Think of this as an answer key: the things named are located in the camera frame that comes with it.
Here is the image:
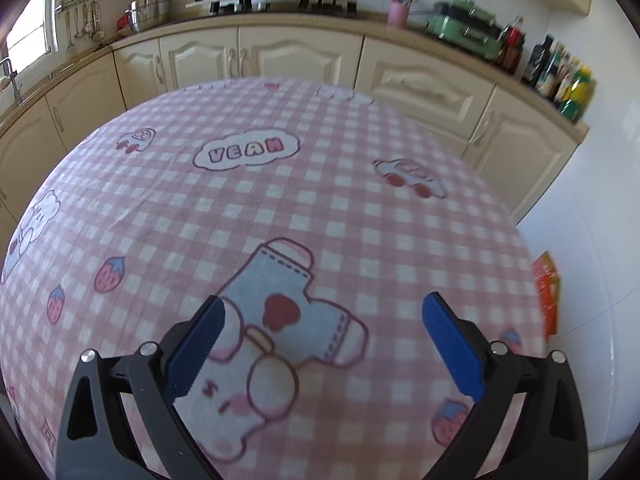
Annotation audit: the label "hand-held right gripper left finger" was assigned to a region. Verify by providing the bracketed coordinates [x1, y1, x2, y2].
[56, 295, 227, 480]

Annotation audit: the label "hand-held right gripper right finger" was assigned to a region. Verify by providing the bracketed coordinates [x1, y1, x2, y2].
[421, 292, 590, 480]

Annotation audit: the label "orange plastic bag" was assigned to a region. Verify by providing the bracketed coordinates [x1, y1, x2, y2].
[530, 250, 562, 342]

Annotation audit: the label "pink checked tablecloth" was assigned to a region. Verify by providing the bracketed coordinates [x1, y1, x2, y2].
[0, 77, 551, 480]

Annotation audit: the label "beige kitchen countertop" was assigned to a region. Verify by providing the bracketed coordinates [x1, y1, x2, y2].
[0, 7, 592, 143]

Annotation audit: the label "yellow green bottle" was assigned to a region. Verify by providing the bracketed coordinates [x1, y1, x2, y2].
[559, 64, 597, 122]

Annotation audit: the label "brown sauce bottle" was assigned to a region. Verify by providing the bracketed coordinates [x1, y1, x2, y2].
[542, 44, 567, 101]

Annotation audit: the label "dark glass bottle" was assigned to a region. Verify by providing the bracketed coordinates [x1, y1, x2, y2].
[523, 34, 555, 86]

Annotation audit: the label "cream base cabinets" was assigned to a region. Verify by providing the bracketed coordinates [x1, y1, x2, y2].
[0, 25, 583, 223]

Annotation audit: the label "green electric grill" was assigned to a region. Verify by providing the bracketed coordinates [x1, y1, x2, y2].
[424, 0, 504, 61]

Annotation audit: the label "metal faucet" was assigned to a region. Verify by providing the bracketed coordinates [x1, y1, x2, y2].
[0, 57, 24, 106]

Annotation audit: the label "metal slotted spatula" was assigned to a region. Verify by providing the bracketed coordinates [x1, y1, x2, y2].
[64, 7, 77, 59]

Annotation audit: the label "metal skimmer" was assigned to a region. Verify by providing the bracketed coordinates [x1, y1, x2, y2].
[85, 0, 106, 44]

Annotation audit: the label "steel steamer pot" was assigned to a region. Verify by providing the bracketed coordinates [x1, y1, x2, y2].
[127, 0, 172, 34]

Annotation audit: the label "pink utensil holder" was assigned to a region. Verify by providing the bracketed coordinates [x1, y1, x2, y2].
[385, 0, 426, 29]

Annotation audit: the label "black gas stove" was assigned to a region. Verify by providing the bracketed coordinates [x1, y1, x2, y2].
[187, 0, 359, 17]

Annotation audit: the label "kitchen window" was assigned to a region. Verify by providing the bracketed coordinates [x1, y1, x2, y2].
[4, 0, 54, 57]

